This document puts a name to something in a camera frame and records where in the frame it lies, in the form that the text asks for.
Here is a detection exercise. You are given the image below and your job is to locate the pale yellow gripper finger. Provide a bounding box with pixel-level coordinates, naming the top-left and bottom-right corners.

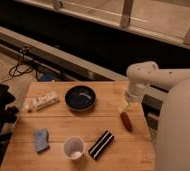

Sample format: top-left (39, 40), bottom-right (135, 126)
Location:
top-left (118, 102), bottom-right (130, 114)

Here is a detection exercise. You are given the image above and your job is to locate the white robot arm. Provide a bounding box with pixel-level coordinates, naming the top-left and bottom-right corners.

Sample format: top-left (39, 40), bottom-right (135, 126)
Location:
top-left (125, 61), bottom-right (190, 171)

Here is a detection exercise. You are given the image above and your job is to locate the dark blue ceramic bowl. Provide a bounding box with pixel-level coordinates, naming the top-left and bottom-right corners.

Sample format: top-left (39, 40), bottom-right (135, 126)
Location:
top-left (65, 85), bottom-right (96, 111)

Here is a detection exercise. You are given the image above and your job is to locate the white ceramic cup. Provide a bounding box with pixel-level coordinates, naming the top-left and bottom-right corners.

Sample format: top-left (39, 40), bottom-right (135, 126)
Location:
top-left (63, 136), bottom-right (85, 160)

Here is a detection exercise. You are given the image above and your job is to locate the black white striped box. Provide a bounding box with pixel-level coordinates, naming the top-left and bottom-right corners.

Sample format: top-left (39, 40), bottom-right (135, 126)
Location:
top-left (88, 130), bottom-right (114, 160)

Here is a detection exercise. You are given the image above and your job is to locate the blue object on floor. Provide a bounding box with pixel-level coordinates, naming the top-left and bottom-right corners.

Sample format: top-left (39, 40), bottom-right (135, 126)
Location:
top-left (38, 73), bottom-right (53, 82)

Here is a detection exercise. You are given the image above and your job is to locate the blue sponge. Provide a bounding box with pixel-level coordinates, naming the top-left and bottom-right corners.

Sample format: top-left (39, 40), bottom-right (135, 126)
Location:
top-left (34, 128), bottom-right (49, 153)

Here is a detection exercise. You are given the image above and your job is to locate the black cable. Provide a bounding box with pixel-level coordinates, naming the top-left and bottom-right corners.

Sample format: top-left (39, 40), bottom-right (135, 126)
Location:
top-left (2, 49), bottom-right (42, 83)

